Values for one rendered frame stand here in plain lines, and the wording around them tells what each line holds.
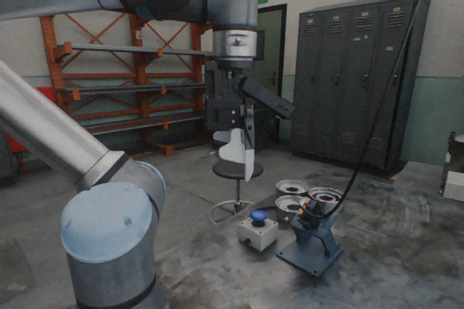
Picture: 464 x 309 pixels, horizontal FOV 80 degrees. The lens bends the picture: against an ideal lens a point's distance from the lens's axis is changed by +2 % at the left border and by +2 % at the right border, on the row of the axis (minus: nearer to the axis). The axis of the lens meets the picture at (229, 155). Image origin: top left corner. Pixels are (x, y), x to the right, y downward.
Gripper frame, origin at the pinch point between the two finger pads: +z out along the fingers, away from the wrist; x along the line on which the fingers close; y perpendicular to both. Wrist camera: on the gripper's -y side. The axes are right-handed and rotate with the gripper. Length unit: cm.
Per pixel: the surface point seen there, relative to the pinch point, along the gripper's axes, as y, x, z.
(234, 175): -14, -98, 42
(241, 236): -1.5, -6.8, 20.4
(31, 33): 189, -330, -52
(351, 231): -30.8, -7.7, 21.7
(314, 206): -14.9, 1.8, 8.5
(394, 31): -195, -228, -53
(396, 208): -51, -17, 22
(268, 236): -7.4, -4.2, 19.1
